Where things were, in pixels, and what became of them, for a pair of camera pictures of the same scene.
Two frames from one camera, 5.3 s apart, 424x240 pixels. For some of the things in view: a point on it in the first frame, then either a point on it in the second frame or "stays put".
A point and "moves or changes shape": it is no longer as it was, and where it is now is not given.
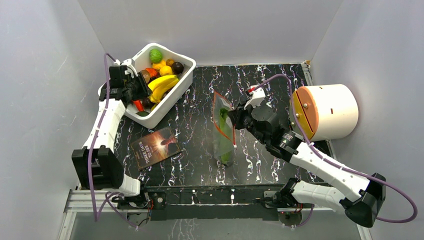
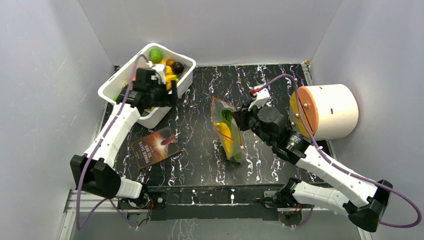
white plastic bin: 141,58 stays put
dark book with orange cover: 155,148 stays put
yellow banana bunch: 159,84 moves or changes shape
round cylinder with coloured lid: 325,112 stays put
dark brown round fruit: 177,68 stays put
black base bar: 235,202 stays put
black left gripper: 145,92 -> 167,101
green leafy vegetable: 226,136 -> 227,114
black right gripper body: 241,117 stays put
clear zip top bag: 224,137 moves or changes shape
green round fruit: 155,55 stays put
